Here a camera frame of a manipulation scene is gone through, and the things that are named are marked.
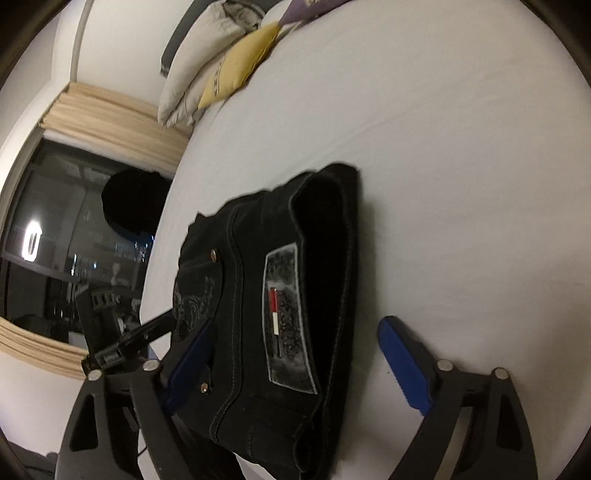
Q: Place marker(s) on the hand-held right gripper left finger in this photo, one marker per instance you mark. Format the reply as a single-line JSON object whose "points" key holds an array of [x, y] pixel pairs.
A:
{"points": [[189, 364]]}

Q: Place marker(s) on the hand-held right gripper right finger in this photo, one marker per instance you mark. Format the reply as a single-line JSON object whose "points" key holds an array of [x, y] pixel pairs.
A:
{"points": [[406, 364]]}

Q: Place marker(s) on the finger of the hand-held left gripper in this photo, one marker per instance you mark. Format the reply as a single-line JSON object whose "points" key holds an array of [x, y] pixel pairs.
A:
{"points": [[150, 330]]}

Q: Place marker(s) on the black pants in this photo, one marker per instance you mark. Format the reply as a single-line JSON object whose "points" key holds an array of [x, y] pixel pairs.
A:
{"points": [[277, 286]]}

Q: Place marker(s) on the beige curtain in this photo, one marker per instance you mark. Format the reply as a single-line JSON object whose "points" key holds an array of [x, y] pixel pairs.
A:
{"points": [[32, 346], [120, 124]]}

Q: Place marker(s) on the dark window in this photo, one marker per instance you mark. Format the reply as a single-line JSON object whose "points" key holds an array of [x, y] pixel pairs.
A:
{"points": [[60, 221]]}

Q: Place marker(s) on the dark round object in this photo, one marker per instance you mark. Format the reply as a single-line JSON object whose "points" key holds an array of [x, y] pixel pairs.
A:
{"points": [[134, 203]]}

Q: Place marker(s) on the white bed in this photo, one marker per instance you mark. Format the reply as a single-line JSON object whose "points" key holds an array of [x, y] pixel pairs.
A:
{"points": [[461, 161]]}

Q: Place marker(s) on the white pillow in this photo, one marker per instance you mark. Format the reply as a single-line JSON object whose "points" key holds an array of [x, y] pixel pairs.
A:
{"points": [[203, 50], [191, 99]]}

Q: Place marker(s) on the yellow pillow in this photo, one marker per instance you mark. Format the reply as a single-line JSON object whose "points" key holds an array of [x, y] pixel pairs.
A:
{"points": [[240, 64]]}

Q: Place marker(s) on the grey headboard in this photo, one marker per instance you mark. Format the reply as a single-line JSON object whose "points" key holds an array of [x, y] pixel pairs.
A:
{"points": [[184, 32]]}

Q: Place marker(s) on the purple pillow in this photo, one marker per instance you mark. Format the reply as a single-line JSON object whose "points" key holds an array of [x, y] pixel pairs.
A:
{"points": [[309, 9]]}

